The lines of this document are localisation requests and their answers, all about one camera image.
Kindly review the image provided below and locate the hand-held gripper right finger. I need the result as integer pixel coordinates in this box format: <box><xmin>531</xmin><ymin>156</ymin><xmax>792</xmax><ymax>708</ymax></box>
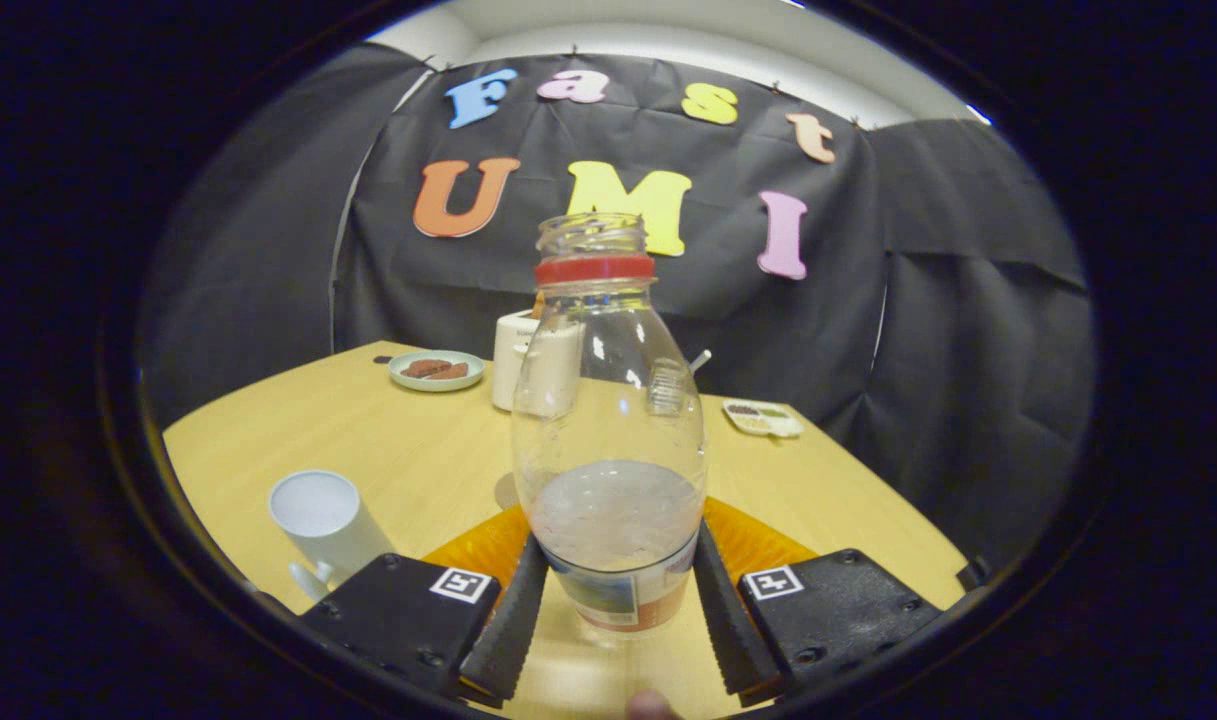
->
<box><xmin>692</xmin><ymin>497</ymin><xmax>946</xmax><ymax>701</ymax></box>

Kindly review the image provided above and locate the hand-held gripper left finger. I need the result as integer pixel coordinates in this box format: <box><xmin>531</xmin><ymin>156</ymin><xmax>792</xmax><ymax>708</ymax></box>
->
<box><xmin>296</xmin><ymin>505</ymin><xmax>551</xmax><ymax>706</ymax></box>

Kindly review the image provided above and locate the clear plastic juice bottle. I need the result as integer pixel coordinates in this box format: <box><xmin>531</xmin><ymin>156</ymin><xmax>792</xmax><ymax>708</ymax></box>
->
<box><xmin>511</xmin><ymin>212</ymin><xmax>709</xmax><ymax>633</ymax></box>

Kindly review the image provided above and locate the white cup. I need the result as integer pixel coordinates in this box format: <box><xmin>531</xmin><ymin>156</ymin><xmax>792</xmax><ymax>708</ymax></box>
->
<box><xmin>268</xmin><ymin>470</ymin><xmax>395</xmax><ymax>602</ymax></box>

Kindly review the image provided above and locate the white divided snack tray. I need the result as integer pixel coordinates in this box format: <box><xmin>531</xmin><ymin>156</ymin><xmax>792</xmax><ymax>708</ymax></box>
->
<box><xmin>722</xmin><ymin>399</ymin><xmax>804</xmax><ymax>439</ymax></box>

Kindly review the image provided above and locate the wooden table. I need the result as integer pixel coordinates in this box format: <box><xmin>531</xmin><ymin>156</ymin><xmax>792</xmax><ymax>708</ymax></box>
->
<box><xmin>163</xmin><ymin>340</ymin><xmax>969</xmax><ymax>720</ymax></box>

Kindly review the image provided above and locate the pale green plate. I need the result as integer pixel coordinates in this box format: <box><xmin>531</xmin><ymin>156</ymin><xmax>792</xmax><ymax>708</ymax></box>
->
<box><xmin>388</xmin><ymin>349</ymin><xmax>486</xmax><ymax>392</ymax></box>

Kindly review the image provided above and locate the white toaster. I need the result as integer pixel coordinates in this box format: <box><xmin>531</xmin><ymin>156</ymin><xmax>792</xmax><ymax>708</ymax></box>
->
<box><xmin>492</xmin><ymin>309</ymin><xmax>585</xmax><ymax>419</ymax></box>

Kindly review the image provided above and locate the metal wire utensil holder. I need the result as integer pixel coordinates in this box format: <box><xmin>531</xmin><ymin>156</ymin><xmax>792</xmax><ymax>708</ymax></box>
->
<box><xmin>648</xmin><ymin>348</ymin><xmax>713</xmax><ymax>417</ymax></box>

